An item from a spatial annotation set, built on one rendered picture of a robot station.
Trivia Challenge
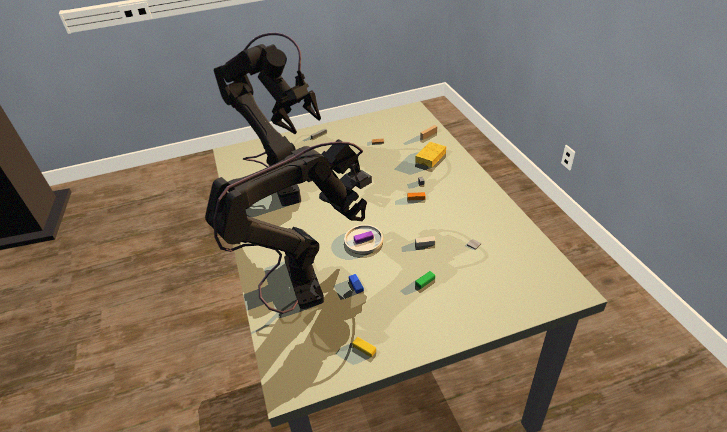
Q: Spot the blue rectangular block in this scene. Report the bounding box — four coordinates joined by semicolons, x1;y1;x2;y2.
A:
349;274;364;293

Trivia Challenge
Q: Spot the cream round saucer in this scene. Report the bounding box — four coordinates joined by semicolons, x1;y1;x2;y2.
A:
344;224;383;254

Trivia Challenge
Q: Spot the yellow rectangular block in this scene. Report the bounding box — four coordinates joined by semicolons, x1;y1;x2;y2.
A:
352;337;376;357

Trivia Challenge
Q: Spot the purple block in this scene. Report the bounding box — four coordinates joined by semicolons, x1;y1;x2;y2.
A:
354;231;374;244

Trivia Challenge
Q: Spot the yellow sponge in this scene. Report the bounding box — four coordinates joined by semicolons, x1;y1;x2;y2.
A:
415;142;446;167

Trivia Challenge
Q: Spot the green rectangular block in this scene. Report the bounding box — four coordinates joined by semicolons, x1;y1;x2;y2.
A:
415;271;435;289

